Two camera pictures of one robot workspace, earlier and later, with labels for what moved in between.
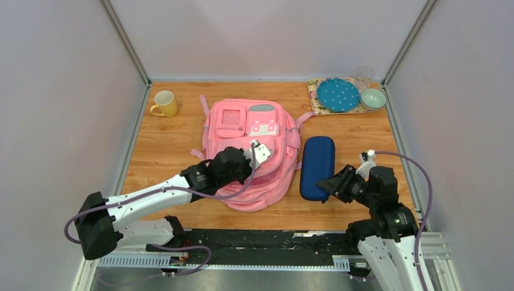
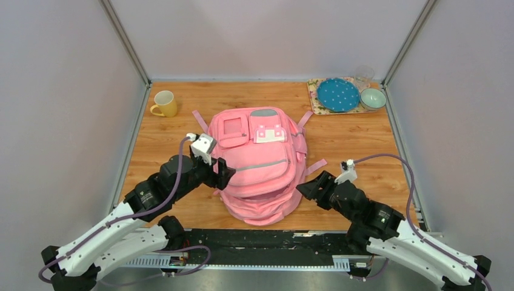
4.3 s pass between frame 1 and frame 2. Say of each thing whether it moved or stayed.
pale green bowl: stayed
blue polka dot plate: stayed
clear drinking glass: stayed
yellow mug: stayed
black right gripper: moved
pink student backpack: moved
